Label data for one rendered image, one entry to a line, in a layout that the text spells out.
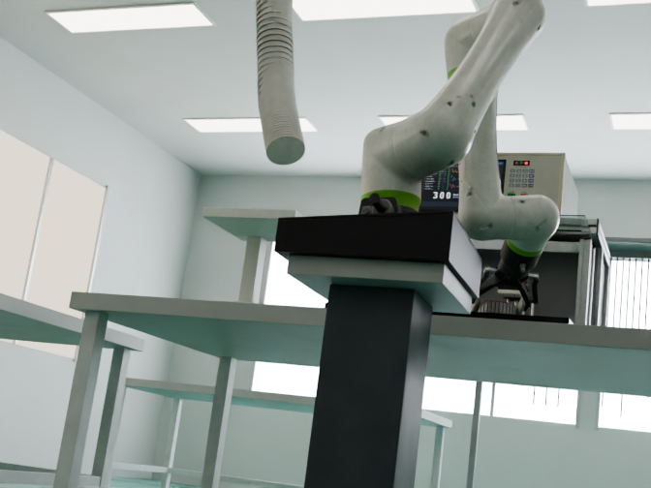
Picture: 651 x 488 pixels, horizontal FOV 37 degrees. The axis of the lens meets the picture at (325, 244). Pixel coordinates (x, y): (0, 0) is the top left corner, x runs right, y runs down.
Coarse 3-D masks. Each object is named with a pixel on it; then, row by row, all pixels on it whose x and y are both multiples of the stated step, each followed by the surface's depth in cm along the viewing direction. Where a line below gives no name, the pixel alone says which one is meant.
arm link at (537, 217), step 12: (516, 204) 219; (528, 204) 219; (540, 204) 220; (552, 204) 221; (516, 216) 218; (528, 216) 218; (540, 216) 219; (552, 216) 220; (516, 228) 219; (528, 228) 219; (540, 228) 219; (552, 228) 220; (516, 240) 225; (528, 240) 223; (540, 240) 223; (516, 252) 227; (528, 252) 226; (540, 252) 228
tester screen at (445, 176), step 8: (448, 168) 294; (456, 168) 293; (432, 176) 295; (440, 176) 294; (448, 176) 293; (456, 176) 292; (424, 184) 295; (432, 184) 294; (440, 184) 293; (448, 184) 292; (456, 184) 291; (424, 192) 294; (432, 192) 294; (456, 192) 291; (424, 200) 294; (432, 200) 293; (440, 200) 292; (448, 200) 291; (456, 200) 290; (424, 208) 293; (432, 208) 292; (440, 208) 291; (448, 208) 290; (456, 208) 289
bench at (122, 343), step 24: (0, 312) 315; (24, 312) 317; (48, 312) 329; (0, 336) 401; (24, 336) 387; (48, 336) 374; (72, 336) 362; (120, 336) 370; (120, 360) 379; (120, 384) 378; (120, 408) 378; (96, 456) 372; (0, 480) 315; (24, 480) 327; (48, 480) 339; (96, 480) 366
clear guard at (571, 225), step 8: (560, 216) 254; (568, 216) 253; (576, 216) 253; (584, 216) 252; (560, 224) 250; (568, 224) 250; (576, 224) 249; (584, 224) 259; (560, 232) 270; (568, 232) 269; (576, 232) 268; (584, 232) 267; (552, 240) 280; (560, 240) 278; (568, 240) 277; (576, 240) 276; (592, 240) 274
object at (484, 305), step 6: (486, 300) 246; (480, 306) 247; (486, 306) 245; (492, 306) 245; (498, 306) 244; (504, 306) 245; (510, 306) 245; (486, 312) 245; (492, 312) 244; (498, 312) 245; (504, 312) 244; (510, 312) 245; (516, 312) 247
